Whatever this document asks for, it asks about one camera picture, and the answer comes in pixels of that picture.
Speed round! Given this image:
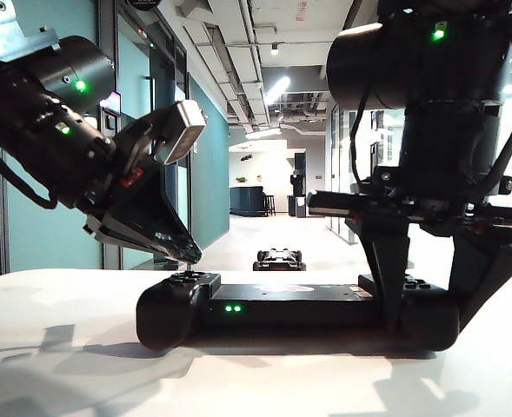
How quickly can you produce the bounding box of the black remote control with joysticks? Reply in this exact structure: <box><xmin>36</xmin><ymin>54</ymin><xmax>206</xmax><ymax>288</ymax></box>
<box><xmin>136</xmin><ymin>260</ymin><xmax>462</xmax><ymax>352</ymax></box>

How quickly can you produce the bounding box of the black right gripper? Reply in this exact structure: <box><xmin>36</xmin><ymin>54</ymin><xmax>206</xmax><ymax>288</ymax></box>
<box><xmin>305</xmin><ymin>166</ymin><xmax>512</xmax><ymax>336</ymax></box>

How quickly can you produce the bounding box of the long vertical door handle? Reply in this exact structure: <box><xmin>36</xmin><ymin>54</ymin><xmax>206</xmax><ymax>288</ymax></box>
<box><xmin>143</xmin><ymin>75</ymin><xmax>157</xmax><ymax>117</ymax></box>

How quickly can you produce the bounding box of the black tall cabinet machine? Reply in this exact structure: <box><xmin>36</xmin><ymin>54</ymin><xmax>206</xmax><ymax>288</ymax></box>
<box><xmin>287</xmin><ymin>152</ymin><xmax>309</xmax><ymax>219</ymax></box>

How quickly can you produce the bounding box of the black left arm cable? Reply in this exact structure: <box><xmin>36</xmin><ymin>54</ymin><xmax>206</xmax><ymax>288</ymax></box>
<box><xmin>0</xmin><ymin>121</ymin><xmax>61</xmax><ymax>211</ymax></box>

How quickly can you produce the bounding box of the black quadruped robot dog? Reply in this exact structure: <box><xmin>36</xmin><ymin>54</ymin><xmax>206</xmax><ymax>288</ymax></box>
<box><xmin>252</xmin><ymin>248</ymin><xmax>308</xmax><ymax>273</ymax></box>

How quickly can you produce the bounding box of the dark reception counter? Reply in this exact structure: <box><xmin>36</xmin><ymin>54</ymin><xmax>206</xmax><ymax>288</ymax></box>
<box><xmin>229</xmin><ymin>185</ymin><xmax>268</xmax><ymax>218</ymax></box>

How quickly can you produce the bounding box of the long linear ceiling light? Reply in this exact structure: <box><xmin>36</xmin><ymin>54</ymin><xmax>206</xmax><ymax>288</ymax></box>
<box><xmin>244</xmin><ymin>127</ymin><xmax>282</xmax><ymax>141</ymax></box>
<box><xmin>263</xmin><ymin>76</ymin><xmax>291</xmax><ymax>106</ymax></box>

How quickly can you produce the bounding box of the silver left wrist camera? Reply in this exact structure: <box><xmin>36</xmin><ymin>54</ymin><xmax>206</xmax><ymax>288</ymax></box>
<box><xmin>154</xmin><ymin>99</ymin><xmax>208</xmax><ymax>166</ymax></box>

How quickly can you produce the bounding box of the glowing room sign display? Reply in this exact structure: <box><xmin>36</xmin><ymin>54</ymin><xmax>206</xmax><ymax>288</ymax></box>
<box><xmin>100</xmin><ymin>89</ymin><xmax>123</xmax><ymax>116</ymax></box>

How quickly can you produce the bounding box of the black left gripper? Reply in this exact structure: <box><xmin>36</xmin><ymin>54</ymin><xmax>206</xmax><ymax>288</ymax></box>
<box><xmin>83</xmin><ymin>103</ymin><xmax>203</xmax><ymax>263</ymax></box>

